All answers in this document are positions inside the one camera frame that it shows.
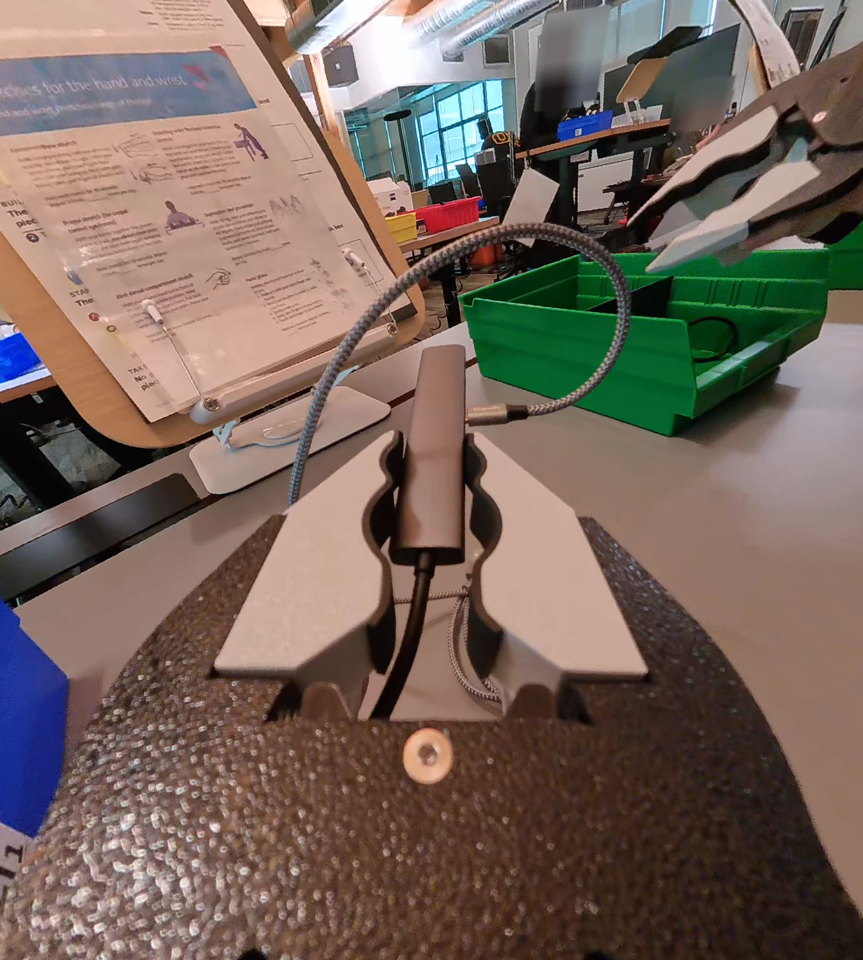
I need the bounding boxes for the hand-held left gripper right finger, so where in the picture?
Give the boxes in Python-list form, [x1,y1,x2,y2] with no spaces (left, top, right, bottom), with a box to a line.
[464,433,652,684]

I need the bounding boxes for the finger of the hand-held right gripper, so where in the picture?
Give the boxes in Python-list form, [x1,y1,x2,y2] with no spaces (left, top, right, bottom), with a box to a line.
[643,159,824,274]
[625,103,787,252]

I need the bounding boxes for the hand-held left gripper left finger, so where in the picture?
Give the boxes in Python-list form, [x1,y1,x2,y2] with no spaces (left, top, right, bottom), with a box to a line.
[213,432,408,682]

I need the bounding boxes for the grey USB hub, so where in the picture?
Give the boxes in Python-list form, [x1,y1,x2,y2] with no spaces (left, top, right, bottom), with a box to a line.
[387,345,472,569]

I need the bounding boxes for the braided grey USB-C cable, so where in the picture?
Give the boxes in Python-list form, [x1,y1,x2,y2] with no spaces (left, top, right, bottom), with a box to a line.
[287,222,635,704]

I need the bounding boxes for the small wooden document stand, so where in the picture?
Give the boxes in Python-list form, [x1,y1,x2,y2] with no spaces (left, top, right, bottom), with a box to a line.
[615,56,670,126]

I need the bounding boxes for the grey panel stand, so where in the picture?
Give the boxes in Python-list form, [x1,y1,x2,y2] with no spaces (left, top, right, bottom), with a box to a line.
[502,167,562,228]

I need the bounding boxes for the red plastic bin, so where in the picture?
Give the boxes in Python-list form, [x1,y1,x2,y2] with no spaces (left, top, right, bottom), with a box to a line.
[410,197,483,234]

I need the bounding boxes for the white cardboard box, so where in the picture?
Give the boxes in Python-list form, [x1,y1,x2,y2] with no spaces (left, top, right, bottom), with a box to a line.
[366,178,415,220]

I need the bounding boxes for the laminated hand exercise sheet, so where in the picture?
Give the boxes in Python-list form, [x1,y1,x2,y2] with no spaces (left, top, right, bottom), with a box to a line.
[0,41,403,414]

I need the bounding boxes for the white instruction sheet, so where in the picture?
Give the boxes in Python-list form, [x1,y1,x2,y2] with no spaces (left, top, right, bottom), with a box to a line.
[0,0,416,425]

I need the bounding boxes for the silver ventilation duct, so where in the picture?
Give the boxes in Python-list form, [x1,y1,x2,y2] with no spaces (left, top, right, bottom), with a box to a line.
[409,0,556,63]

